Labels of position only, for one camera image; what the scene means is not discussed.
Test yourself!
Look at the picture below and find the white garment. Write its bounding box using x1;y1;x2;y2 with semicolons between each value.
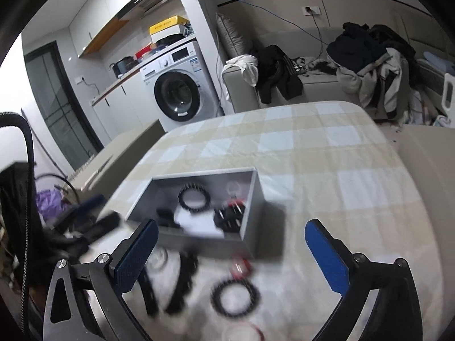
224;54;259;87

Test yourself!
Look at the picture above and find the beige sofa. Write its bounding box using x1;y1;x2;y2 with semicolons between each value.
222;53;439;120

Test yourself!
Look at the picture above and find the dark glass door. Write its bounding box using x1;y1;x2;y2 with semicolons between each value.
23;41;104;172

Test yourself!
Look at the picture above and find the thick black cable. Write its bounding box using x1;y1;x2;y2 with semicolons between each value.
0;111;37;332

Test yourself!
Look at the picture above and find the purple bag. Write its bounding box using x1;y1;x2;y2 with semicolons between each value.
37;189;72;221

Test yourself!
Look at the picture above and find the black strap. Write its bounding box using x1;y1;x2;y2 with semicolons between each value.
137;266;159;317

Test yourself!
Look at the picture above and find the black garment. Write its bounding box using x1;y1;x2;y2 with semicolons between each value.
254;44;305;104

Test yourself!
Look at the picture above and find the thin black cable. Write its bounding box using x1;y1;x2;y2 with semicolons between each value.
311;10;327;65

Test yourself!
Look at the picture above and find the grey cushion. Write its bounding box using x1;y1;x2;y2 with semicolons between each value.
215;12;256;62

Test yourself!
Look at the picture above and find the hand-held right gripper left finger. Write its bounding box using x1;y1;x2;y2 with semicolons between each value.
43;218;159;341

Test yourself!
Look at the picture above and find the white paper sheet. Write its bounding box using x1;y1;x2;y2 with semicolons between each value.
176;210;224;239

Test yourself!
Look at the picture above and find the kitchen counter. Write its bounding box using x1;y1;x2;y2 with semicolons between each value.
90;67;143;106

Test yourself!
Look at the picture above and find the yellow box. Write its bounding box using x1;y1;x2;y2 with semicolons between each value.
148;16;190;37

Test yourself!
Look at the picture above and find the black beaded bracelet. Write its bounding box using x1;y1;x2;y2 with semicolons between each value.
210;278;261;317
177;183;211;214

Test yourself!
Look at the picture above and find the range hood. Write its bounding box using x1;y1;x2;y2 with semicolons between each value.
117;0;179;21

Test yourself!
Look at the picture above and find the grey jewelry box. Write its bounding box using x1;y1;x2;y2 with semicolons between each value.
125;166;266;258

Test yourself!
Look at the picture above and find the red box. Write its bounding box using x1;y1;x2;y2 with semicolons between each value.
134;45;158;60

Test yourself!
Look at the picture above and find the white washing machine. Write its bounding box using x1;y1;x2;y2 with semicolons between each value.
139;40;223;132

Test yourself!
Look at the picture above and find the pile of clothes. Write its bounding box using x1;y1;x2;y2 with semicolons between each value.
326;22;429;120

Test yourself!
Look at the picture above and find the black and red hair tie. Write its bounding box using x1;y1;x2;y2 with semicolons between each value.
212;201;246;233

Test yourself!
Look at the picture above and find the red and white bangle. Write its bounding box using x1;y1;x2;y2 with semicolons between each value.
221;323;265;341

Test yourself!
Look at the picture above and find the beige stool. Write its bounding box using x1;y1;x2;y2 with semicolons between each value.
70;119;168;191

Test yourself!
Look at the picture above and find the black cooking pot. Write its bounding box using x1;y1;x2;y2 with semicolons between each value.
109;57;138;78

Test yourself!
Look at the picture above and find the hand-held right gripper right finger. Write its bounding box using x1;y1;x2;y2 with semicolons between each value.
305;219;425;341

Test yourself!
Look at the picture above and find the black beaded necklace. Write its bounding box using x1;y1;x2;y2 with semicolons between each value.
164;250;200;316

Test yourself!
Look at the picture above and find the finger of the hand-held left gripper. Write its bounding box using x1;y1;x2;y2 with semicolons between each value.
71;211;120;246
53;194;105;228

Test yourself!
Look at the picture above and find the small red bracelet on table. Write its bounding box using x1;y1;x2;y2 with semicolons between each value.
230;255;254;279

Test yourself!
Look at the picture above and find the small black clip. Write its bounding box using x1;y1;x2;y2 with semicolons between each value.
156;208;178;228

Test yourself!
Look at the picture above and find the blue cable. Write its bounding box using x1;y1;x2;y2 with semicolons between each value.
194;0;334;49

